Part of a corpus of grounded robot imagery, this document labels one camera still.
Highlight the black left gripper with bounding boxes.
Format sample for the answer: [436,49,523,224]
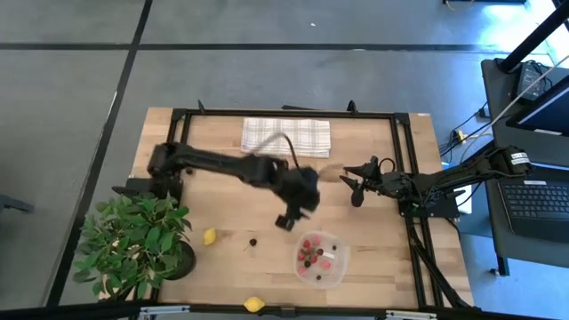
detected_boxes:
[274,166,323,233]

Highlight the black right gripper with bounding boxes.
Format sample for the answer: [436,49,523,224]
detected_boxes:
[338,155,405,209]

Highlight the clear plastic tupperware container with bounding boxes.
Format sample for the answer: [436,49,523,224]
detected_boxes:
[292,229,351,291]

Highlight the folded plaid white towel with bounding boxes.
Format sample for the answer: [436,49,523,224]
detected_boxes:
[240,116,333,160]

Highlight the black plant pot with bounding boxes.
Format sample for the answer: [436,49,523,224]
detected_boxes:
[162,239,197,281]

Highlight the dark grey desk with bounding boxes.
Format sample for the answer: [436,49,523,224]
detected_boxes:
[481,57,569,166]

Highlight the green leafy plant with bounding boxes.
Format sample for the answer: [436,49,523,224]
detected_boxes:
[72,191,193,301]

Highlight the laptop on side desk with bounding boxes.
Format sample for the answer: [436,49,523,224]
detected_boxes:
[483,158,569,270]

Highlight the black power adapter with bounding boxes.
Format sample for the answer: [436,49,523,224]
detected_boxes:
[515,61,548,101]

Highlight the black computer monitor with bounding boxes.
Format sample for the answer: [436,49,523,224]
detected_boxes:
[506,75,569,137]

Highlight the grey chair base leg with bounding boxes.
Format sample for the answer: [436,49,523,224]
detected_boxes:
[0,195,35,215]

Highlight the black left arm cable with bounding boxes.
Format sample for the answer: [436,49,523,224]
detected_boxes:
[255,132,301,171]

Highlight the black floor cable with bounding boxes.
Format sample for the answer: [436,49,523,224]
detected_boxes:
[438,102,493,157]

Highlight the silver rail bracket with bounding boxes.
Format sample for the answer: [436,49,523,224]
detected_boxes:
[138,304,191,319]
[385,309,439,320]

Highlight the white hanging cable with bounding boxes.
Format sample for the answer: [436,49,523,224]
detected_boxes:
[488,53,569,130]

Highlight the black vertical post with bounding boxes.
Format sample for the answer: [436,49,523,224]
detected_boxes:
[497,2,569,73]

